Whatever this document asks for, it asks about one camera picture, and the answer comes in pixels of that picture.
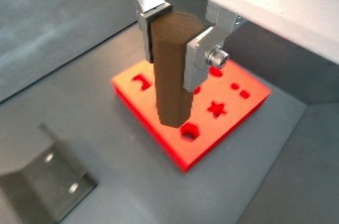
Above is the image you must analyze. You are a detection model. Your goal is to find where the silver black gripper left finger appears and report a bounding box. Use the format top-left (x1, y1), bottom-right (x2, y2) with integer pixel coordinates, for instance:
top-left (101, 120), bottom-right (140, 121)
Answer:
top-left (135, 0), bottom-right (172, 62)

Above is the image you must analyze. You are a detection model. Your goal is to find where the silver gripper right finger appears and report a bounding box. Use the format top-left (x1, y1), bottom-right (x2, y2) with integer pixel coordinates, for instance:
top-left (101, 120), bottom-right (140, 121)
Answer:
top-left (183, 2), bottom-right (244, 92)

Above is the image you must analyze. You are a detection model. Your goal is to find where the brown hexagon peg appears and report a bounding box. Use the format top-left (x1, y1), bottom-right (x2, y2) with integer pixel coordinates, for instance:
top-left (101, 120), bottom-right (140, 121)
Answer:
top-left (151, 12), bottom-right (204, 128)

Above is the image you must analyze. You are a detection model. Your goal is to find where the red shape-sorting board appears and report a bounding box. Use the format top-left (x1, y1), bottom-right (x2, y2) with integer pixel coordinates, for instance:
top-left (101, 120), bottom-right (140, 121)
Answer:
top-left (111, 61), bottom-right (271, 171)

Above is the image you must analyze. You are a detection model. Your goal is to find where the black peg holder stand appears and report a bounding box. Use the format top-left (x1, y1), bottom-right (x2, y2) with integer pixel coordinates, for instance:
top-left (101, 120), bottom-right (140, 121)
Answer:
top-left (0, 123), bottom-right (96, 224)

